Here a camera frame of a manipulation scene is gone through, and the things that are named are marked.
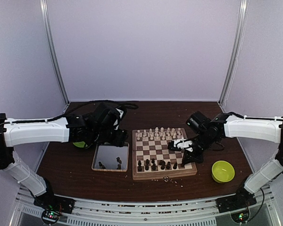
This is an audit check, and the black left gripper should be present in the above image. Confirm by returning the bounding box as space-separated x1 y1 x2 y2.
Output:
91 127 129 147

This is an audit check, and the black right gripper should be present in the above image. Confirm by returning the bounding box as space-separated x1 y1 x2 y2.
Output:
182 130 217 164

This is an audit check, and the metal tray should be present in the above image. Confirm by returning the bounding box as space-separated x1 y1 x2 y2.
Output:
91 143 129 172

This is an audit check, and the wooden chess board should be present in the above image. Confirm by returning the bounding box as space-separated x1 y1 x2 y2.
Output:
132 127 197 180

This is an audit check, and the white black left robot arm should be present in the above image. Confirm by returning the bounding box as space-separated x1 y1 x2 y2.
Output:
0 101 127 209

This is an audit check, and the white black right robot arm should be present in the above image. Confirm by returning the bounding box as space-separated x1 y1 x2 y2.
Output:
174 112 283 208

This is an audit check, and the green plate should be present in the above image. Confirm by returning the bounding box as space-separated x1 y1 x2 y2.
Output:
73 141 85 148

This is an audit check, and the green bowl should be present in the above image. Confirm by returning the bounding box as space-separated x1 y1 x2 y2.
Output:
211 161 235 184

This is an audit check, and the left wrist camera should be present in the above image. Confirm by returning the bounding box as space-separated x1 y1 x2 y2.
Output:
113 107 127 130

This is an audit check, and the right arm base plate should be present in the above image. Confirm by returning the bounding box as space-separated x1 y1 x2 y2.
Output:
216 194 257 213

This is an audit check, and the aluminium front rail frame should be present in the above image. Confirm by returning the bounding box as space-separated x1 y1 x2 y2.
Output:
9 185 281 226

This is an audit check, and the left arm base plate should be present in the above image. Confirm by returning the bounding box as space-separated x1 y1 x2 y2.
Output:
31 193 75 214

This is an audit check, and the left aluminium post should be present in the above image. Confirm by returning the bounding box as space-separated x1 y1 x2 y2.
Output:
40 0 70 105

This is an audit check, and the aluminium post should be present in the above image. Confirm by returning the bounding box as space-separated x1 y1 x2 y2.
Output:
40 0 70 105
218 0 249 107

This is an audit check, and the right aluminium post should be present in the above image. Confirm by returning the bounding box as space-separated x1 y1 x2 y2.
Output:
218 0 249 107

